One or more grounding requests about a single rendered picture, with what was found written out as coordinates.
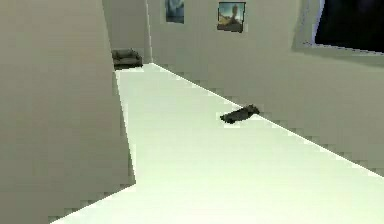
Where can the yellow and teal framed picture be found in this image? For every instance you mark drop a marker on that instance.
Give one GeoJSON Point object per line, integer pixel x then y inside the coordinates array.
{"type": "Point", "coordinates": [231, 16]}

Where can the dark grey cloth on floor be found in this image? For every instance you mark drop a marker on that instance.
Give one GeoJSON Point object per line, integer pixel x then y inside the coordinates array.
{"type": "Point", "coordinates": [240, 114]}

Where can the blue framed wall picture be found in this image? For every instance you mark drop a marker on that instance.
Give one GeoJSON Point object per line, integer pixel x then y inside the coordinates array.
{"type": "Point", "coordinates": [174, 10]}

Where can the dark grey sofa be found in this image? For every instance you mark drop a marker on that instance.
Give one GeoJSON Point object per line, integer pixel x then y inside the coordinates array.
{"type": "Point", "coordinates": [126, 58]}

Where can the dark window with pale frame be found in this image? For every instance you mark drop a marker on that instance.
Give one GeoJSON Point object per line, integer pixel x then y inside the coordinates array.
{"type": "Point", "coordinates": [350, 23]}

